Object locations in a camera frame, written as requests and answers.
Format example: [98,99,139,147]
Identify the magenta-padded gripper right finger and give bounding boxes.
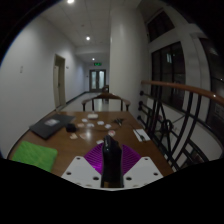
[120,143,164,189]

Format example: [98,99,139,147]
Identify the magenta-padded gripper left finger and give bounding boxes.
[61,143,105,189]

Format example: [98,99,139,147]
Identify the black computer mouse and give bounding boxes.
[100,134,125,189]

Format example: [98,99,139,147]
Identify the green mouse pad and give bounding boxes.
[11,140,58,173]

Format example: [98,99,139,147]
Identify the white notepad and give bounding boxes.
[133,128,152,143]

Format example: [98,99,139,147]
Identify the small black box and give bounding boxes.
[65,123,78,133]

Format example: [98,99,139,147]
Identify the black closed laptop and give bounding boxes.
[29,113,77,140]

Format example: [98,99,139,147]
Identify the wooden armchair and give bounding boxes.
[81,92,132,112]

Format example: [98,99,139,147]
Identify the side doorway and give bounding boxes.
[53,54,67,109]

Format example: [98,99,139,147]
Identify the glass double door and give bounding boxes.
[88,68,107,93]

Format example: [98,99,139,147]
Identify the black railing with wooden handrail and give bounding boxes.
[137,79,224,172]

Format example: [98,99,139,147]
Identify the dark framed window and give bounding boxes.
[150,41,187,111]
[199,37,224,134]

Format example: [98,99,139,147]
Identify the ceiling lights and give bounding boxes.
[66,0,96,62]

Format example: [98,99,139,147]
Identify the small dark transom window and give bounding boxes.
[146,11,176,43]

